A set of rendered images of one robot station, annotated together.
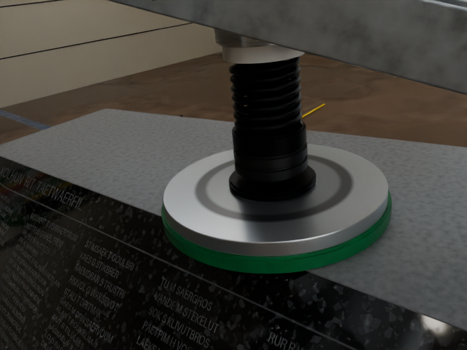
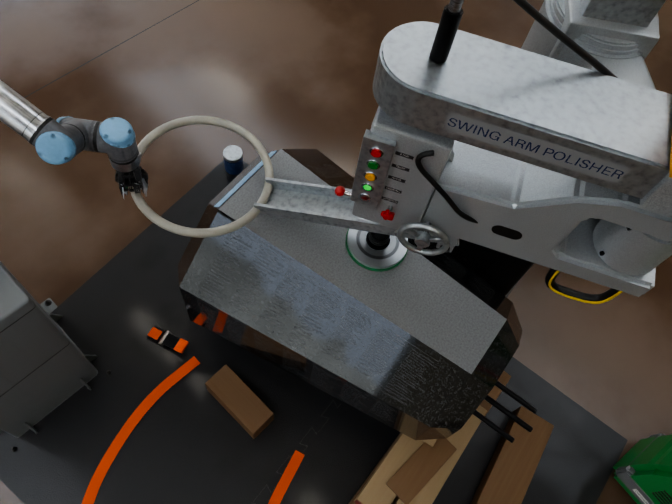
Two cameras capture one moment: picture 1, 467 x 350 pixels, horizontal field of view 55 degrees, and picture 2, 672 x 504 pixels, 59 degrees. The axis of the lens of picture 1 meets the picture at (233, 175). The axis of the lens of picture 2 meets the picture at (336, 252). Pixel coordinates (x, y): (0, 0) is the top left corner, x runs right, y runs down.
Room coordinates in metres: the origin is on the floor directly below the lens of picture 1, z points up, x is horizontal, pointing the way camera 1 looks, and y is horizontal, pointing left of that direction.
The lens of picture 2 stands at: (1.36, -0.39, 2.66)
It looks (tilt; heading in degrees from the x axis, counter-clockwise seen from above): 62 degrees down; 167
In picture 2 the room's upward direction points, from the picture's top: 12 degrees clockwise
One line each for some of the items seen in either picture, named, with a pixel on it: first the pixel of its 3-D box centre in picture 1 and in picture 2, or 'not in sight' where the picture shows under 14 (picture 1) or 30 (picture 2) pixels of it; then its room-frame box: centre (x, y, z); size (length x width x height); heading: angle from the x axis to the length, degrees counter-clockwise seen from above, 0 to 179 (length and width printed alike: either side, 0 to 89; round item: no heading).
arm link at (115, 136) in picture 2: not in sight; (118, 140); (0.23, -0.85, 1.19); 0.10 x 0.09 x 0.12; 85
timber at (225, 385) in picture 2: not in sight; (239, 401); (0.75, -0.53, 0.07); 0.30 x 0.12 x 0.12; 44
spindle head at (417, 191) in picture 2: not in sight; (432, 167); (0.42, 0.04, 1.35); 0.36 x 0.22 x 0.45; 70
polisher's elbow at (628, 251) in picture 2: not in sight; (643, 229); (0.62, 0.58, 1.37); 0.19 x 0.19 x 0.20
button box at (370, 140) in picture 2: not in sight; (371, 171); (0.47, -0.14, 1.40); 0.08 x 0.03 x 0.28; 70
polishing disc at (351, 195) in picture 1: (272, 187); (377, 240); (0.39, -0.04, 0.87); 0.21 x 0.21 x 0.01
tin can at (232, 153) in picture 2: not in sight; (233, 160); (-0.51, -0.61, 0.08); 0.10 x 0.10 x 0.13
